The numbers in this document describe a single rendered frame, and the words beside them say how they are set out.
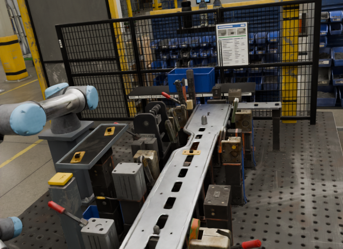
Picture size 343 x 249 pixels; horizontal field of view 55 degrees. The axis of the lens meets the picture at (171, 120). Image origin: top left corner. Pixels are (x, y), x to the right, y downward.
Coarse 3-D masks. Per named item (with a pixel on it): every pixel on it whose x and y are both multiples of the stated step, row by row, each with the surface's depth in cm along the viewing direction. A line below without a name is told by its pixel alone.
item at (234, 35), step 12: (216, 24) 224; (228, 24) 222; (240, 24) 220; (216, 36) 227; (228, 36) 225; (240, 36) 223; (216, 48) 230; (228, 48) 228; (240, 48) 226; (228, 60) 232; (240, 60) 229
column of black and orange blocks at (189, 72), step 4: (188, 72) 216; (192, 72) 216; (188, 76) 217; (192, 76) 216; (188, 80) 218; (192, 80) 217; (188, 84) 219; (192, 84) 218; (188, 88) 220; (192, 88) 219; (188, 92) 221; (192, 92) 221; (192, 96) 222; (192, 100) 223; (196, 104) 226
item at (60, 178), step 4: (60, 172) 115; (56, 176) 112; (60, 176) 112; (64, 176) 112; (68, 176) 112; (52, 180) 110; (56, 180) 110; (60, 180) 110; (64, 180) 109; (68, 180) 111; (52, 184) 110; (56, 184) 109; (60, 184) 109; (64, 184) 109
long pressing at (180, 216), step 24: (192, 120) 187; (216, 120) 183; (168, 168) 140; (192, 168) 138; (168, 192) 124; (192, 192) 122; (144, 216) 112; (168, 216) 111; (192, 216) 111; (144, 240) 101; (168, 240) 100
